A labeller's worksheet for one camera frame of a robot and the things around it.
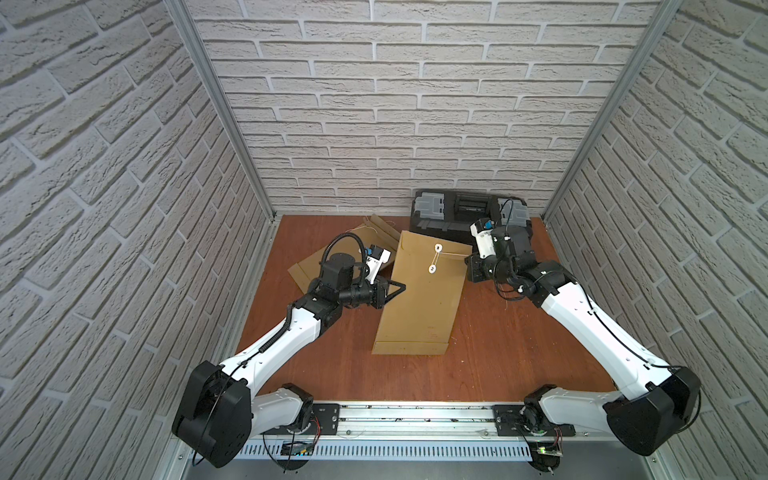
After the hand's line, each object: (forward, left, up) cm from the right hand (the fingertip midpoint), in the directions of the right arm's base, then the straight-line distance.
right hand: (471, 259), depth 78 cm
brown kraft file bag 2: (+25, +26, -18) cm, 41 cm away
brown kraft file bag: (-12, +14, -9) cm, 21 cm away
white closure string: (+2, +9, +2) cm, 10 cm away
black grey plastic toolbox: (+24, 0, -6) cm, 25 cm away
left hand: (-6, +18, -1) cm, 19 cm away
